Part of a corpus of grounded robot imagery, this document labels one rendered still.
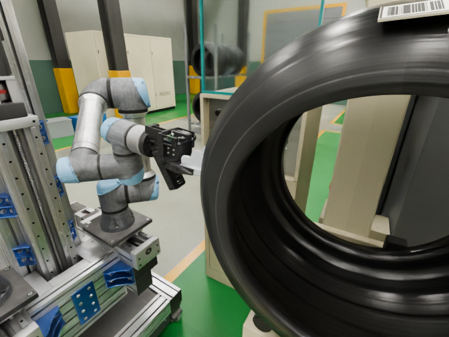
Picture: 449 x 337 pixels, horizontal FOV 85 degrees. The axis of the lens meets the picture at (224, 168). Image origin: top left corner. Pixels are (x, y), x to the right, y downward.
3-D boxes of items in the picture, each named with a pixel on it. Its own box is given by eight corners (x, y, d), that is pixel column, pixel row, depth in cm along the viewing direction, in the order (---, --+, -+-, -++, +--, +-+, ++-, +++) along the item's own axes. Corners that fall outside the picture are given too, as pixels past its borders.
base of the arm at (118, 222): (93, 225, 114) (89, 207, 110) (121, 210, 126) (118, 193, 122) (113, 237, 107) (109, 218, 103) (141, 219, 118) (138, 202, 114)
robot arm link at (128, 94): (129, 196, 119) (109, 76, 99) (160, 192, 123) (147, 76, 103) (127, 208, 108) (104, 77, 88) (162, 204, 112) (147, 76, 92)
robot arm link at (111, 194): (102, 200, 116) (96, 174, 110) (132, 196, 119) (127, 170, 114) (97, 214, 105) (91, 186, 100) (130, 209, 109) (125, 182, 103)
